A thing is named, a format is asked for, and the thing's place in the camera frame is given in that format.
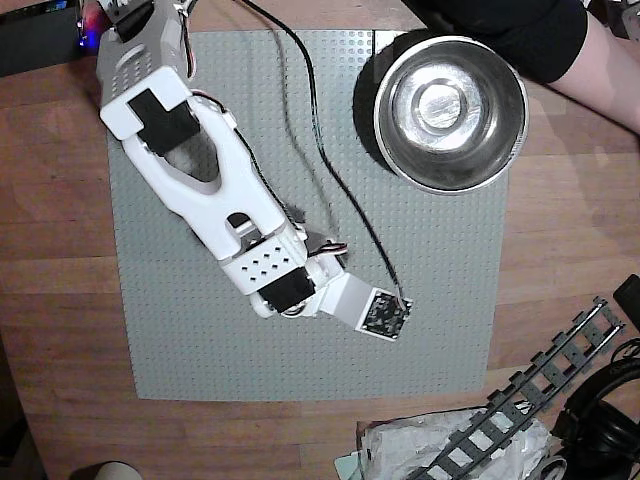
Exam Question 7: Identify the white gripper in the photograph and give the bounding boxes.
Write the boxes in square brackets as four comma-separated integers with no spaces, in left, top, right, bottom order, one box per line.
[279,232,352,320]

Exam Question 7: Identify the grey lego baseplate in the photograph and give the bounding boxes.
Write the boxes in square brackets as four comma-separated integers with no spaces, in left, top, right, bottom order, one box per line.
[107,28,511,401]

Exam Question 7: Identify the crumpled white plastic bag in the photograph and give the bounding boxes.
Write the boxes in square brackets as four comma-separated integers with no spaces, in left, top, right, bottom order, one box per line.
[357,407,554,480]

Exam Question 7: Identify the pale green paper sheet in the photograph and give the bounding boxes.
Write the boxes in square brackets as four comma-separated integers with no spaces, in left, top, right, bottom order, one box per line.
[333,448,366,480]

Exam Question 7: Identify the stainless steel bowl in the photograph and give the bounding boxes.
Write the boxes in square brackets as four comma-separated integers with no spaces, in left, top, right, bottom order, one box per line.
[372,33,530,194]

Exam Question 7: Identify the grey toy train track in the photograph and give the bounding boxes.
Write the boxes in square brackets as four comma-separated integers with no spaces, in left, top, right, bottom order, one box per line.
[399,295,627,480]

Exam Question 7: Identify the white cylindrical object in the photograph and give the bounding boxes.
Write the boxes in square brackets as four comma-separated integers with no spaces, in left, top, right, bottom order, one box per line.
[69,460,143,480]

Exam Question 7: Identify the grey round wheel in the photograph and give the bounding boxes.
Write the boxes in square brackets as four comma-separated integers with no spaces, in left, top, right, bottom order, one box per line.
[537,453,569,480]

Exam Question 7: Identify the black flat object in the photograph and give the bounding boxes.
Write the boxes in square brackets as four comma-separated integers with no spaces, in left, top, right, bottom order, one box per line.
[612,273,640,321]

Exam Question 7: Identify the black headphones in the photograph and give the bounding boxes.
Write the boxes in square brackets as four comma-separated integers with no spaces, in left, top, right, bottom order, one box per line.
[549,337,640,480]

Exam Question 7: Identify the black shirt sleeve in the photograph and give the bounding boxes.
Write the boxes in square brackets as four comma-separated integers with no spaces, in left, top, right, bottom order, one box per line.
[402,0,589,85]

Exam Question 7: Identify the black box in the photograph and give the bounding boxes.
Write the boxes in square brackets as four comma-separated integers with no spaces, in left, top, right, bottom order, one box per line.
[0,0,84,78]

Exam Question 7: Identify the black camera cable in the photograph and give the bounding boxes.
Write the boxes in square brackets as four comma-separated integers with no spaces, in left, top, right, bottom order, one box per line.
[238,0,407,307]

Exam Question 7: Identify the wrist camera board with mount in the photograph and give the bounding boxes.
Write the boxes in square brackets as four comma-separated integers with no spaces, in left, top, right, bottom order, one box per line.
[319,273,416,343]

